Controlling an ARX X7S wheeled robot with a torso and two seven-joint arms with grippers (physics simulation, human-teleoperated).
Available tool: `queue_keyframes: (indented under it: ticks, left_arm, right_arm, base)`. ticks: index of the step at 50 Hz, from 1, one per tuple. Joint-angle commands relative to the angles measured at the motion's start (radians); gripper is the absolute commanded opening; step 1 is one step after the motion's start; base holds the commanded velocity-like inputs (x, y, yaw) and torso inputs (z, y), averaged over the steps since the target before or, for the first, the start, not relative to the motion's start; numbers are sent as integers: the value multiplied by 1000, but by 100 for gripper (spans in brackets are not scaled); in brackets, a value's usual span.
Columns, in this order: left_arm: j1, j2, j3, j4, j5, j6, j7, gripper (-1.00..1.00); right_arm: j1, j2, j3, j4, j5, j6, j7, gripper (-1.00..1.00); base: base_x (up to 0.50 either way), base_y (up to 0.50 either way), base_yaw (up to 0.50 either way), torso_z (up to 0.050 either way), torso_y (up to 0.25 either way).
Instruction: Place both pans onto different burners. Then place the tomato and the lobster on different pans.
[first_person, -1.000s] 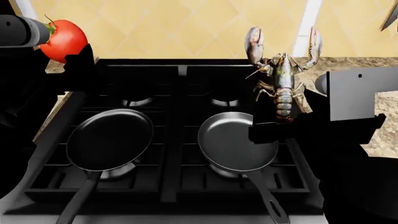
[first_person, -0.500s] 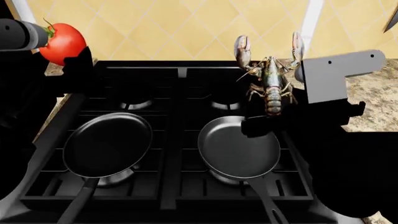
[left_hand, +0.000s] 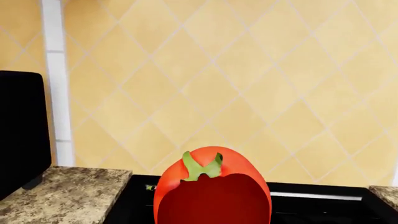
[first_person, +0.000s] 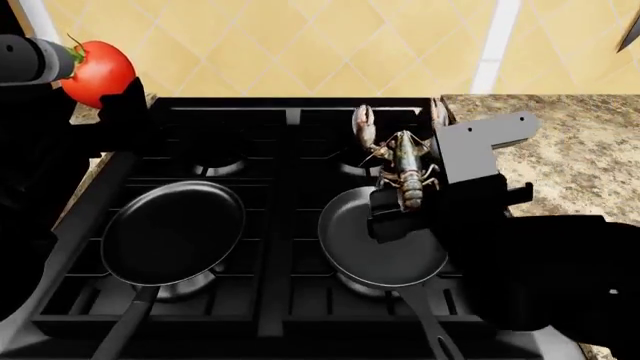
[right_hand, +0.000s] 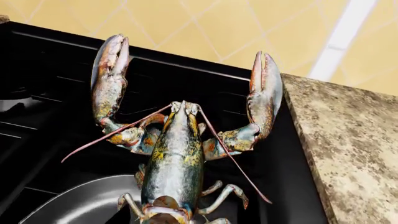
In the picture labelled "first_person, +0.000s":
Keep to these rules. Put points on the silver gas burner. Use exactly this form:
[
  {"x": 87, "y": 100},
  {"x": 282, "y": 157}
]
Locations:
[
  {"x": 220, "y": 168},
  {"x": 356, "y": 168},
  {"x": 365, "y": 287},
  {"x": 187, "y": 287}
]

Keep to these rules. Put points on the dark knife blade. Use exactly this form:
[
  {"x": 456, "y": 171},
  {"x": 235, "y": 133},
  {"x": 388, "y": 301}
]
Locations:
[{"x": 629, "y": 37}]

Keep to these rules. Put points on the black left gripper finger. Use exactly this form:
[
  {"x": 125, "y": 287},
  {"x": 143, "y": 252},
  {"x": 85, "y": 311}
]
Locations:
[{"x": 127, "y": 99}]

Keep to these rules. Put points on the brown green lobster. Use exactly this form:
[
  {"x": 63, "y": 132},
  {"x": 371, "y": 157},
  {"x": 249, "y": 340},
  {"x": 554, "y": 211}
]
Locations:
[{"x": 407, "y": 161}]

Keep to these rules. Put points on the grey right gripper camera bracket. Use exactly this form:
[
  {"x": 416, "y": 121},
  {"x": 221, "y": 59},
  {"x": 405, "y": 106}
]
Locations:
[{"x": 465, "y": 153}]

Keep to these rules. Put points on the black gas cooktop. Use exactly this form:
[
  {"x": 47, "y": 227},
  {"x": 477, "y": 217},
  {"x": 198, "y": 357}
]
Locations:
[{"x": 272, "y": 337}]

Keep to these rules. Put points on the black frying pan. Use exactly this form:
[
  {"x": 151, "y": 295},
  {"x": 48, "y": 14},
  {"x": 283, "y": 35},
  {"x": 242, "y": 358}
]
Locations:
[
  {"x": 380, "y": 258},
  {"x": 172, "y": 232}
]

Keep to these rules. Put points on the black cast iron grate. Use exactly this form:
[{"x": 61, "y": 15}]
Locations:
[
  {"x": 265, "y": 210},
  {"x": 310, "y": 187}
]

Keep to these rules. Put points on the red tomato with green stem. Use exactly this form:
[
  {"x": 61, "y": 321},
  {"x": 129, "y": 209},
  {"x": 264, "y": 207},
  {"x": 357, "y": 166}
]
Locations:
[{"x": 100, "y": 73}]

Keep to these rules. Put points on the grey left gripper cylinder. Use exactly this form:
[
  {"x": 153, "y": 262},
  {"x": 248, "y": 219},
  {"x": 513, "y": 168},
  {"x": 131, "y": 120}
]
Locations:
[{"x": 37, "y": 58}]

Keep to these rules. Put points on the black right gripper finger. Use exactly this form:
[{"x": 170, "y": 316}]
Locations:
[
  {"x": 519, "y": 195},
  {"x": 390, "y": 221}
]

